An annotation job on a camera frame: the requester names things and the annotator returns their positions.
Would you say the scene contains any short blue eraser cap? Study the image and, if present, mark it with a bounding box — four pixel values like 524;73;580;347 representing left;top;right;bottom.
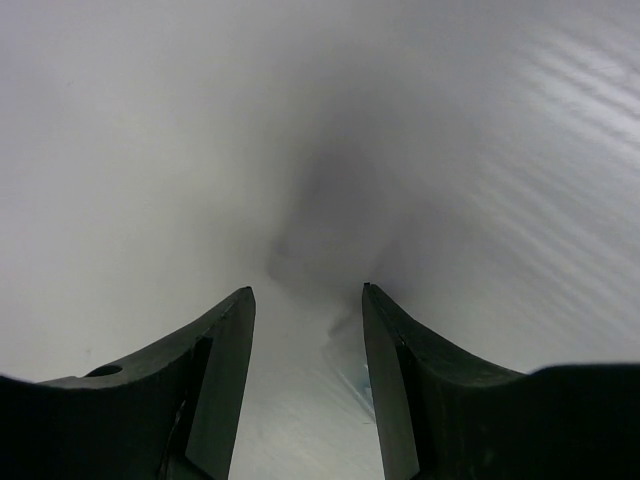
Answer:
352;363;372;403

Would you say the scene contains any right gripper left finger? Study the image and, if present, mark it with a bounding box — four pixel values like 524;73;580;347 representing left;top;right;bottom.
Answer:
1;287;256;479

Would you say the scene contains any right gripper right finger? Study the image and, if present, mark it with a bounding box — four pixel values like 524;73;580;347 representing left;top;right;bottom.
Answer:
362;284;639;479

